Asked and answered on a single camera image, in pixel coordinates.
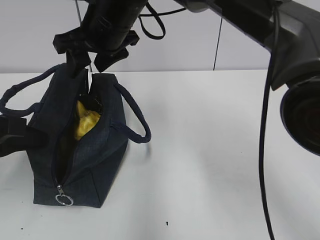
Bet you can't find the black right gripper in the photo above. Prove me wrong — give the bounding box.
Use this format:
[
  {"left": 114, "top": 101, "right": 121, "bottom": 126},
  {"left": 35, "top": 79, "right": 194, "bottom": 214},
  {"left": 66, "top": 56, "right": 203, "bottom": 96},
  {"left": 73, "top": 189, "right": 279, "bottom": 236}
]
[{"left": 53, "top": 0, "right": 148, "bottom": 78}]

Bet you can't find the dark blue lunch bag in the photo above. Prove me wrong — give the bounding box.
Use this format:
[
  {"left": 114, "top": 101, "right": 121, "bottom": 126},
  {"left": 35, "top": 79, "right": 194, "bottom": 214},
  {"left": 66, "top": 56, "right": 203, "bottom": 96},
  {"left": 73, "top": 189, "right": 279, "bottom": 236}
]
[{"left": 0, "top": 63, "right": 152, "bottom": 208}]

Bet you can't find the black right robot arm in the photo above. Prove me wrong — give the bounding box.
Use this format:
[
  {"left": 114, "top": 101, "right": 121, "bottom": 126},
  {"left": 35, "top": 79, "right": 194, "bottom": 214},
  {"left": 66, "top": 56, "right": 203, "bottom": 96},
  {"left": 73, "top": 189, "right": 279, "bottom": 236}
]
[{"left": 53, "top": 0, "right": 320, "bottom": 155}]

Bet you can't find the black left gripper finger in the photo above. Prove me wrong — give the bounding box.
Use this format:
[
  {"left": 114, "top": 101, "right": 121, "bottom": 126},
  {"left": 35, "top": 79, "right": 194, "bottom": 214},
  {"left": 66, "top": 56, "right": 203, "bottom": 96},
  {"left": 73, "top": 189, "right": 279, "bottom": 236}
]
[{"left": 0, "top": 116, "right": 48, "bottom": 158}]

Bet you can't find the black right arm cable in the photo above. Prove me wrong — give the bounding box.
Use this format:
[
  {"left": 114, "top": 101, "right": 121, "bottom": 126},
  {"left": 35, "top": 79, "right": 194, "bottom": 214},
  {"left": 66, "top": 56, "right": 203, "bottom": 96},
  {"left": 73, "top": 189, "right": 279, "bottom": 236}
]
[{"left": 138, "top": 0, "right": 282, "bottom": 240}]

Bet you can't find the yellow pear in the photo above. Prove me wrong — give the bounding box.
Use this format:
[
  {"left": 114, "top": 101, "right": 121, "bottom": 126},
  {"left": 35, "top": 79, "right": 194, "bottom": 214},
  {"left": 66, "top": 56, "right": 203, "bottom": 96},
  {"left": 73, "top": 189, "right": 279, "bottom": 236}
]
[{"left": 74, "top": 100, "right": 101, "bottom": 141}]

